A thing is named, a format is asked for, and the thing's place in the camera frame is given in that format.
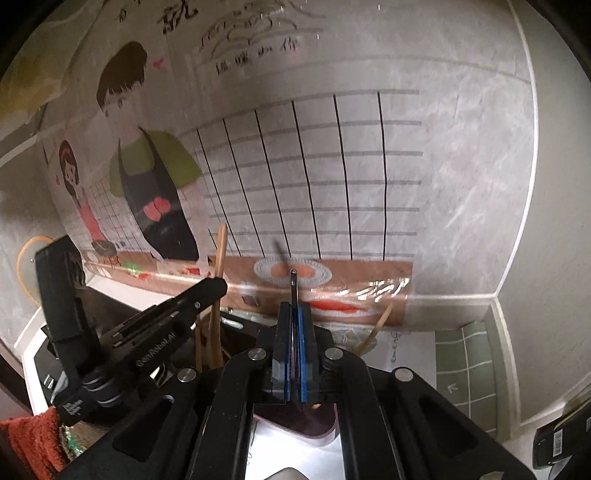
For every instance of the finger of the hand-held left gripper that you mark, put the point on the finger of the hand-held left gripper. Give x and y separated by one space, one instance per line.
203 293

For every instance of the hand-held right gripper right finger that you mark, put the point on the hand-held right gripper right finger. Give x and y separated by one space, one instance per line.
304 355

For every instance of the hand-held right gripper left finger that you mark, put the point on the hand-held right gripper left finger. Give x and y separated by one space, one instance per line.
282 355

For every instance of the wooden chopstick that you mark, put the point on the wooden chopstick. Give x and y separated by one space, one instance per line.
378 323
221 249

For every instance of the small black smiley spoon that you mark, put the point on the small black smiley spoon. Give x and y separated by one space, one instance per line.
293 288

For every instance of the person's left forearm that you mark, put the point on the person's left forearm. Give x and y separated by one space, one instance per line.
27 443

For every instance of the yellow-rimmed glass pot lid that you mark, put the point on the yellow-rimmed glass pot lid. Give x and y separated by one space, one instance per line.
27 267

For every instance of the black glass gas stove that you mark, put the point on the black glass gas stove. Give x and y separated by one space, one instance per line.
106 300

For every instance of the green checked white tablecloth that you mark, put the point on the green checked white tablecloth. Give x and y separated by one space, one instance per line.
466 360

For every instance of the dark sauce bottle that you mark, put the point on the dark sauce bottle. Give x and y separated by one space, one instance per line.
561 436

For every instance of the cartoon wall poster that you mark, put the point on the cartoon wall poster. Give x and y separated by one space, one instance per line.
323 161

